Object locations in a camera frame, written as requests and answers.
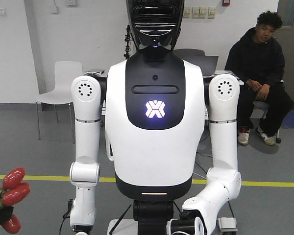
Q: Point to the red cherry tomato bunch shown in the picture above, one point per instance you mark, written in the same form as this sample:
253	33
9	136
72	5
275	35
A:
12	191

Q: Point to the white robot arm other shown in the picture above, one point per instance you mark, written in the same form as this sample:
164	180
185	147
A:
223	180

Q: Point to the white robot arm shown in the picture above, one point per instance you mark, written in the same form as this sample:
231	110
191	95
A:
88	95

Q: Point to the white robot wheeled base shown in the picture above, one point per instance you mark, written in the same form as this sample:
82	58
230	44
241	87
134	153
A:
126	227

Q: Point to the white chair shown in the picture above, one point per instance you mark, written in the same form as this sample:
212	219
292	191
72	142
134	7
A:
64	73

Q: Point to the person in black clothes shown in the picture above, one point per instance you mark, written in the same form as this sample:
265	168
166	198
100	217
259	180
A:
258	60

